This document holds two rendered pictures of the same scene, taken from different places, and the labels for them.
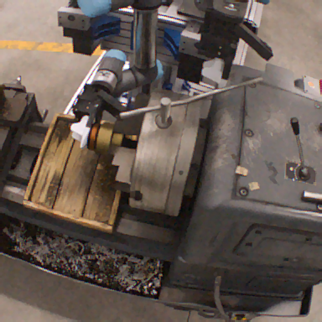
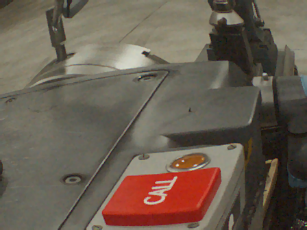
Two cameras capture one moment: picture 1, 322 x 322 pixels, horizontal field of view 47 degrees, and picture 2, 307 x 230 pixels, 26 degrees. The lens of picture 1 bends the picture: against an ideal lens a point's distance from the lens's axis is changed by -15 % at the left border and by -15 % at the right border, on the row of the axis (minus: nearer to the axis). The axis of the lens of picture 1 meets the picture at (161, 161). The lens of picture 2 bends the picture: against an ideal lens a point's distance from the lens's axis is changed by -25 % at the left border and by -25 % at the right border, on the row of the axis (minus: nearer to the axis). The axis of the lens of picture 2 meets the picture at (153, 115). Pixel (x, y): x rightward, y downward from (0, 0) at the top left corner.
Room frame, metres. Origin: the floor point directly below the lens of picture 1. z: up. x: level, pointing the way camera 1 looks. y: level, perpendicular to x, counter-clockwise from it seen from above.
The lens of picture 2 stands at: (0.90, -0.88, 1.46)
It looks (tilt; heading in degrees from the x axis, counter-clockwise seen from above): 19 degrees down; 104
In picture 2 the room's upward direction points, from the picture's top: 11 degrees counter-clockwise
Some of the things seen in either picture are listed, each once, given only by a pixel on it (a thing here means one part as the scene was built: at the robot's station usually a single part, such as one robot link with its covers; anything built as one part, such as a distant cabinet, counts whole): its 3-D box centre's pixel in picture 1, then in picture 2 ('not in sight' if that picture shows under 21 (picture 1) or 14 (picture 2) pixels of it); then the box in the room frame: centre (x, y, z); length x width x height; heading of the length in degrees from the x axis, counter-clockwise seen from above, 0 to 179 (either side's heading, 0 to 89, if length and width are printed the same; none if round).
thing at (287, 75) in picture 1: (279, 78); (215, 125); (0.81, -0.30, 1.24); 0.09 x 0.08 x 0.03; 86
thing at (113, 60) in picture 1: (111, 67); (301, 100); (0.89, 0.20, 1.08); 0.11 x 0.08 x 0.09; 175
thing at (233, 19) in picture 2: not in sight; (225, 17); (0.73, 0.59, 1.13); 0.08 x 0.08 x 0.03
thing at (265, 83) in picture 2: (102, 83); (264, 99); (0.81, 0.20, 1.08); 0.08 x 0.05 x 0.08; 85
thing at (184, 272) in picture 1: (244, 250); not in sight; (0.60, -0.40, 0.43); 0.60 x 0.48 x 0.86; 86
